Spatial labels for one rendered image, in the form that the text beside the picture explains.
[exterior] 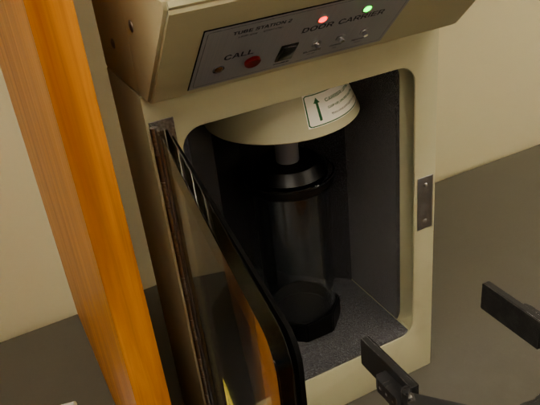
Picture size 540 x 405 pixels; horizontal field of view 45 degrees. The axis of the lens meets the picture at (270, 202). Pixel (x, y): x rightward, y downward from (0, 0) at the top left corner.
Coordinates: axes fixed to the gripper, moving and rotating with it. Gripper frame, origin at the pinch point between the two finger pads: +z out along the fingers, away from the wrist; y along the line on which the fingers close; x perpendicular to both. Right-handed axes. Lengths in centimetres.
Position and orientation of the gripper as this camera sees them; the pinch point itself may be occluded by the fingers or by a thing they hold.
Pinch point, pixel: (435, 327)
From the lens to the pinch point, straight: 61.5
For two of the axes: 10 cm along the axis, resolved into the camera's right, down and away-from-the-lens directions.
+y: -8.8, 3.0, -3.6
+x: 1.0, 8.7, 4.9
